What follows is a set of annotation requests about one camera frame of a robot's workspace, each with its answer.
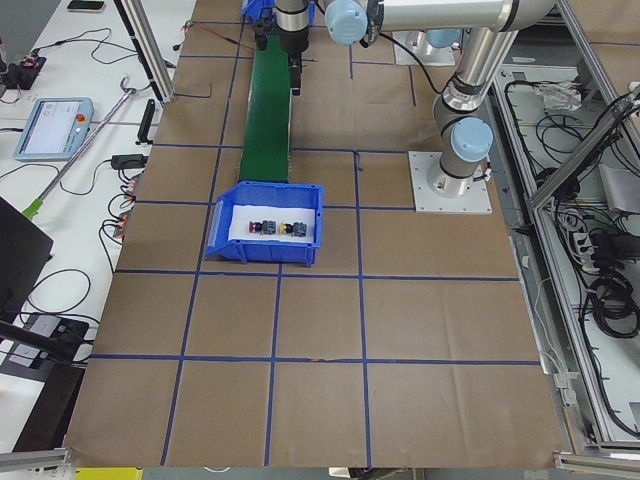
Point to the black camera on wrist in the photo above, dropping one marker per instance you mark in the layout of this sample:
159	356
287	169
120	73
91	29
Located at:
263	27

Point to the black monitor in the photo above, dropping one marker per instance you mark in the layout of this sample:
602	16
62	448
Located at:
25	249

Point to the red push button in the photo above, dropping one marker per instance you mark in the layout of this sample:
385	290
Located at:
265	227

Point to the blue bin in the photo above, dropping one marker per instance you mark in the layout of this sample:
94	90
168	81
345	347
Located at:
252	9
265	194

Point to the black power adapter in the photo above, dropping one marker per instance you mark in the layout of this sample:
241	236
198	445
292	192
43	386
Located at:
128	161

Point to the aluminium frame post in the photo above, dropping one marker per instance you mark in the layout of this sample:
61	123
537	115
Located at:
138	28

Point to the green conveyor belt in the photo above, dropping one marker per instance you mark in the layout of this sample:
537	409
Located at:
265	153

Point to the brown paper table cover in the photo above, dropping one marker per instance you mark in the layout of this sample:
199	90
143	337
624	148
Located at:
408	343

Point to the blue bin left side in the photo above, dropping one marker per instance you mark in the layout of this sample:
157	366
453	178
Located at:
265	194

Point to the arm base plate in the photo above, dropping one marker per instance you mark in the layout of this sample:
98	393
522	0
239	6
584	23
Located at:
417	43
436	192

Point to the silver reacher grabber tool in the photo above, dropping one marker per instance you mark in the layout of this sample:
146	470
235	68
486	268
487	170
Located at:
31	211

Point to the yellow push button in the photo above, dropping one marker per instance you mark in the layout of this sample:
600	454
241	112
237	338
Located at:
296	229

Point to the black handle bar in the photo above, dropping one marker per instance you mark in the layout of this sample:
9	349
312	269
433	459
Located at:
146	123

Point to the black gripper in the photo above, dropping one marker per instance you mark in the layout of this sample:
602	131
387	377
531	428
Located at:
293	43

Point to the blue bin right side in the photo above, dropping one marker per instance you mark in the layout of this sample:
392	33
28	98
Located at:
252	9

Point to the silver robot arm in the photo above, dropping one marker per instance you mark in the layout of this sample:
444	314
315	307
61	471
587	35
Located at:
494	26
293	20

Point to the teach pendant tablet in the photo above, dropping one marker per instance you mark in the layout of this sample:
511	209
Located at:
55	129

